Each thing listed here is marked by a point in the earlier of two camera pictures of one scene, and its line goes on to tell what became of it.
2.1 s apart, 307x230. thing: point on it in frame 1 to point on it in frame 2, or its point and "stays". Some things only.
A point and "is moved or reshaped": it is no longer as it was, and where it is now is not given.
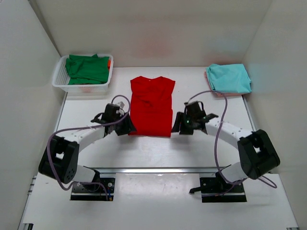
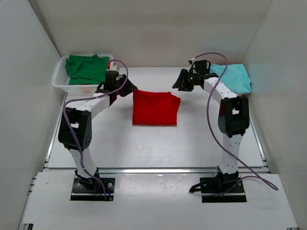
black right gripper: (183, 123) to (186, 79)
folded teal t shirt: (230, 77) stays
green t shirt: (87, 69) stays
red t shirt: (152, 106) is moved or reshaped
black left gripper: (123, 124) to (124, 86)
